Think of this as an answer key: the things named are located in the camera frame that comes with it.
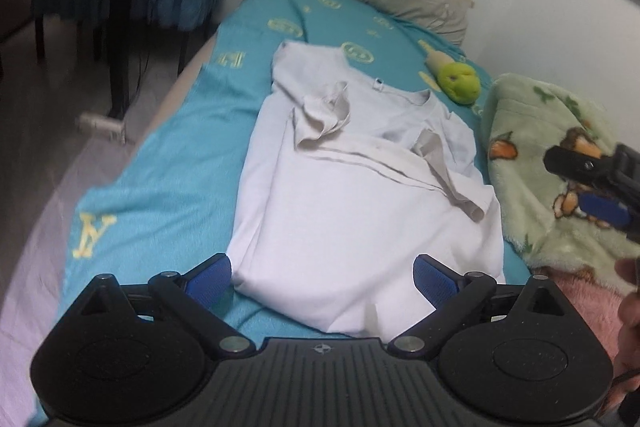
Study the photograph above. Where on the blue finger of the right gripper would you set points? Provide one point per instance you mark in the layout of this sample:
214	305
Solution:
612	210

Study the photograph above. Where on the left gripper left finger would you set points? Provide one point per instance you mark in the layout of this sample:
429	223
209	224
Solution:
208	281

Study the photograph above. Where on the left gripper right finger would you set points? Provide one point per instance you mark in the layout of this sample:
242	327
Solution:
436	282

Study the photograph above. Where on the white t-shirt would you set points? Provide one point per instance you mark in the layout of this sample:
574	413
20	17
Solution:
346	181

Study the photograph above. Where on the person's right hand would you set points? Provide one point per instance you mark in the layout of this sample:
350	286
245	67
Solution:
627	358

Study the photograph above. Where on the teal patterned bed sheet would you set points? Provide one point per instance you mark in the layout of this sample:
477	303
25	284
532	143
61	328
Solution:
173	205

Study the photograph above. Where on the pink fluffy blanket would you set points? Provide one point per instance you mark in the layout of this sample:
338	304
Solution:
598	305

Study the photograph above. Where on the green lion fleece blanket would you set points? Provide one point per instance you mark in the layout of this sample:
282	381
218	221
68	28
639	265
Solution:
522	118

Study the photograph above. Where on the green plush toy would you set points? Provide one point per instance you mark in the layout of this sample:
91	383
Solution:
458	80

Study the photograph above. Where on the white power strip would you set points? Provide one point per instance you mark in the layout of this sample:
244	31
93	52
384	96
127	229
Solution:
110	128

